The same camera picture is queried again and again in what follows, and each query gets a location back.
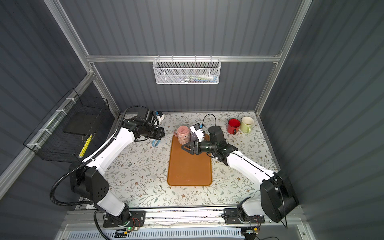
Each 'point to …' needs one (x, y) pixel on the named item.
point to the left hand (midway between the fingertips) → (163, 133)
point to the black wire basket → (64, 134)
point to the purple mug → (193, 137)
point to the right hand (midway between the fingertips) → (185, 148)
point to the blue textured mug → (155, 142)
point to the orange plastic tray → (186, 169)
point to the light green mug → (246, 123)
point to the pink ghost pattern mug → (183, 135)
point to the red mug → (233, 126)
